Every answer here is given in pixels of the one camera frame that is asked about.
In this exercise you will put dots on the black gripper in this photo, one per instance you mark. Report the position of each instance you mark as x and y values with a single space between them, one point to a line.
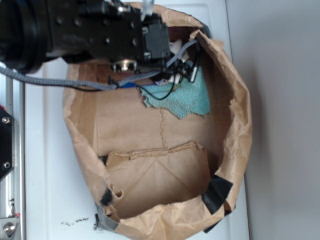
107 32

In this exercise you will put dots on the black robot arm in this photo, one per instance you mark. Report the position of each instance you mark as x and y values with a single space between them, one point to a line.
33 32

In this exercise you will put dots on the black mounting plate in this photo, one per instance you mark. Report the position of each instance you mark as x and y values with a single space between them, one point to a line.
6 143

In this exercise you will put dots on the teal terry cloth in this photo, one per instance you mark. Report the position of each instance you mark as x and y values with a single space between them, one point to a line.
180 100

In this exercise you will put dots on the brown paper bag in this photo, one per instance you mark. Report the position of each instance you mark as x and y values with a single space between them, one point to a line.
146 167

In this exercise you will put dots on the black tape strip bottom left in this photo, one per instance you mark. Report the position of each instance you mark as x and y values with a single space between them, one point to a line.
104 222

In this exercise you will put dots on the black tape strip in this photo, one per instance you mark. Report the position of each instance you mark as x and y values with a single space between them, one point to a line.
104 222
216 194

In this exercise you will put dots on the black tape strip right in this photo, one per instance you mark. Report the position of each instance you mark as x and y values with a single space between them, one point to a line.
216 194

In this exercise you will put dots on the aluminium frame rail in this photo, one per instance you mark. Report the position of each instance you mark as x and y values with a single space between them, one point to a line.
12 187

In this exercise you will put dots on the metal corner bracket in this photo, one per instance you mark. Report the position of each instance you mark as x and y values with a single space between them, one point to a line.
8 227

